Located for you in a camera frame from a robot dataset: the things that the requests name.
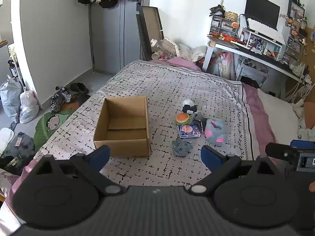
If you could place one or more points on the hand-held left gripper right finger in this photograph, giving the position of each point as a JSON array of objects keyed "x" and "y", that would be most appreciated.
[{"x": 208, "y": 155}]

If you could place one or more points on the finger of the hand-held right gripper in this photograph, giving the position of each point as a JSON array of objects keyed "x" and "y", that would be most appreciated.
[{"x": 280, "y": 151}]

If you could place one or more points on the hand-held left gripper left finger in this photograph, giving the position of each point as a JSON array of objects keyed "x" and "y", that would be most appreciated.
[{"x": 102, "y": 155}]

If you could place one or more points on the brown cardboard box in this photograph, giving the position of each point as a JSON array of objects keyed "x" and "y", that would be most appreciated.
[{"x": 123, "y": 147}]

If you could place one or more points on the grey and pink plush toy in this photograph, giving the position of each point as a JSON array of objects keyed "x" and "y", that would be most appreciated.
[{"x": 216, "y": 132}]

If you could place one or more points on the small grey-blue plush toy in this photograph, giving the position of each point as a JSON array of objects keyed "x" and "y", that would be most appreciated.
[{"x": 181, "y": 147}]

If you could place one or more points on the blue printed packet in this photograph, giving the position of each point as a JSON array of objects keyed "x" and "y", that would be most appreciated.
[{"x": 189, "y": 130}]

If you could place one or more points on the burger plush toy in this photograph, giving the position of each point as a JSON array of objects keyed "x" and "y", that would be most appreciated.
[{"x": 182, "y": 118}]

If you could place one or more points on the black and white plush toy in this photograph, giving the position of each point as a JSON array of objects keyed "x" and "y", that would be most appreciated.
[{"x": 189, "y": 108}]

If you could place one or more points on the person's right hand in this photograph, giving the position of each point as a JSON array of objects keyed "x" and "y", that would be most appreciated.
[{"x": 312, "y": 186}]

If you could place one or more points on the white pillow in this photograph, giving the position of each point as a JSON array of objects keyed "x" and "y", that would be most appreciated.
[{"x": 278, "y": 113}]

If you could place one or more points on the green cartoon floor mat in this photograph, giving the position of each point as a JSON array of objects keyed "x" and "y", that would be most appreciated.
[{"x": 49, "y": 127}]

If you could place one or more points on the dark slippers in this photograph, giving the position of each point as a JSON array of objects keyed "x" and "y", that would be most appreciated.
[{"x": 79, "y": 88}]

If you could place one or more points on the white black-patterned bedspread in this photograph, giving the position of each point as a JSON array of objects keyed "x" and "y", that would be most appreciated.
[{"x": 172, "y": 88}]

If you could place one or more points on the stool under desk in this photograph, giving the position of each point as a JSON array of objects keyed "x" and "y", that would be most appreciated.
[{"x": 254, "y": 75}]

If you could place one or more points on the grey fabric bag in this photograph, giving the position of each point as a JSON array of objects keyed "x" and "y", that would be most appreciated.
[{"x": 18, "y": 145}]

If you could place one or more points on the small white plastic bag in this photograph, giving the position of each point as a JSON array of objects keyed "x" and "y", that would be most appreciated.
[{"x": 28, "y": 108}]

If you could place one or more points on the colourful bags under desk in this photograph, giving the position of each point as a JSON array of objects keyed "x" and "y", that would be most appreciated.
[{"x": 222, "y": 65}]

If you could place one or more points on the white desk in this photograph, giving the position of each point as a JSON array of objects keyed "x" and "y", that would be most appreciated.
[{"x": 268, "y": 56}]

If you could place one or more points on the white crumpled plastic bags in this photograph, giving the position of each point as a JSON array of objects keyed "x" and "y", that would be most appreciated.
[{"x": 194, "y": 52}]

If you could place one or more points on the large grey-white plastic bag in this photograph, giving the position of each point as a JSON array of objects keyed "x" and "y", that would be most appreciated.
[{"x": 9, "y": 98}]

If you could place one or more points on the white desk shelf riser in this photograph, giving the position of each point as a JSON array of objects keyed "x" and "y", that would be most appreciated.
[{"x": 260, "y": 40}]

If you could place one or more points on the clear bag of bottles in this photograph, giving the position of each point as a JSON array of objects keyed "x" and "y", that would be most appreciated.
[{"x": 165, "y": 48}]

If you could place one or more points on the grey door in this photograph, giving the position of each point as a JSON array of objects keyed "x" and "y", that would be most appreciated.
[{"x": 110, "y": 34}]

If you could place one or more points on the white keyboard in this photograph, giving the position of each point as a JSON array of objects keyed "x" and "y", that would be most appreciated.
[{"x": 264, "y": 29}]

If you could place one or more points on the dark glass bottles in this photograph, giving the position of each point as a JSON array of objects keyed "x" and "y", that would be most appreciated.
[{"x": 12, "y": 68}]

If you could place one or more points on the clear drawer organizer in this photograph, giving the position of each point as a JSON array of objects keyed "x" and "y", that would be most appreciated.
[{"x": 222, "y": 27}]

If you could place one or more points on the leaning cardboard board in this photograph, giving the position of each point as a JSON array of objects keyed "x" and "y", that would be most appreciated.
[{"x": 150, "y": 29}]

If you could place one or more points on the wicker basket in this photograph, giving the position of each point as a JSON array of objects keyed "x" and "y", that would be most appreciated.
[{"x": 231, "y": 16}]

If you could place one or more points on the black computer monitor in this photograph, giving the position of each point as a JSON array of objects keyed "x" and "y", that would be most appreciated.
[{"x": 263, "y": 9}]

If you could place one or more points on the framed picture with plants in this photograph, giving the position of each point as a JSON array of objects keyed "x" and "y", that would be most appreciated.
[{"x": 296, "y": 8}]

